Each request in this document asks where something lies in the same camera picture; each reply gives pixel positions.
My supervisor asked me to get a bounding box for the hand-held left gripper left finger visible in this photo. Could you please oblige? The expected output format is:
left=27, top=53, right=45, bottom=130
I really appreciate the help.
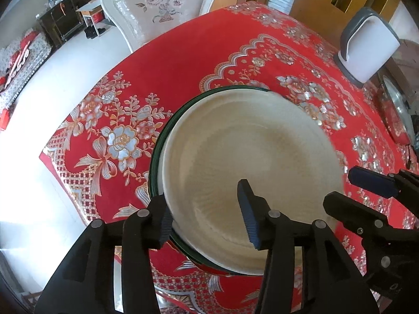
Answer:
left=34, top=194, right=174, bottom=314

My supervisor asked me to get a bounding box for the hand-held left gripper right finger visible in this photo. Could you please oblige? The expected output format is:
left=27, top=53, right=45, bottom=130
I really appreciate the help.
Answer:
left=237, top=179, right=372, bottom=314

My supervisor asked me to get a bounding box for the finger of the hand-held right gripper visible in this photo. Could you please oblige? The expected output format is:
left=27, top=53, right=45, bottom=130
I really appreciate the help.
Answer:
left=322, top=191, right=403, bottom=246
left=348, top=166, right=419, bottom=216

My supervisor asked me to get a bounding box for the green rimmed plate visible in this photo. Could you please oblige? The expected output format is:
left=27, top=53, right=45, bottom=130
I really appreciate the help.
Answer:
left=149, top=85, right=344, bottom=277

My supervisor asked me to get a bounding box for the cream bowl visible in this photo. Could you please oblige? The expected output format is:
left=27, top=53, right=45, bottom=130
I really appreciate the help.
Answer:
left=161, top=92, right=344, bottom=275

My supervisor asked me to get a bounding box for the glass wok lid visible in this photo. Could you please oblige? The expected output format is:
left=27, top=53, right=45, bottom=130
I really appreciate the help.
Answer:
left=376, top=72, right=415, bottom=144

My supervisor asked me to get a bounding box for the white jug with grey rim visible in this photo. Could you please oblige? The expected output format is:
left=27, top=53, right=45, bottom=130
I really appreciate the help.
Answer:
left=334, top=7, right=400, bottom=87

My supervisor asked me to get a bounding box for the red floral tablecloth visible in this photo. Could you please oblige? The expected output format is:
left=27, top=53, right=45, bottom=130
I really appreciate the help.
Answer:
left=39, top=2, right=419, bottom=314

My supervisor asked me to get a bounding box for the white floral chair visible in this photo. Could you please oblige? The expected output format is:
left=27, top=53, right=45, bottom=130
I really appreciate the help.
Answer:
left=100, top=0, right=223, bottom=53

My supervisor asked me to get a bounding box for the red patterned sofa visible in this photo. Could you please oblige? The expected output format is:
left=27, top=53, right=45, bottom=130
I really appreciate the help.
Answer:
left=0, top=28, right=53, bottom=131

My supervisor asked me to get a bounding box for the small white table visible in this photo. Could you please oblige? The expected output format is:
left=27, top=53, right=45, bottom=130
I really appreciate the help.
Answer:
left=76, top=2, right=108, bottom=38

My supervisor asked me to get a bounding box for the dark wooden cabinet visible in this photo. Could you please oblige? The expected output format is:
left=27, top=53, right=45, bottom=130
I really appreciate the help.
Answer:
left=36, top=0, right=94, bottom=48

